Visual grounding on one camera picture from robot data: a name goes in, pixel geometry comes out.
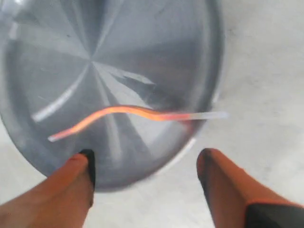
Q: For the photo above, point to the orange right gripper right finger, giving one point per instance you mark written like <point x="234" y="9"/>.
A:
<point x="236" y="200"/>

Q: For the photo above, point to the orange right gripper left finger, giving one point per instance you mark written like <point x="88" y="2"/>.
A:
<point x="62" y="200"/>

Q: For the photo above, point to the round steel plate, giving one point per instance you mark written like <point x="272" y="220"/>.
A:
<point x="62" y="60"/>

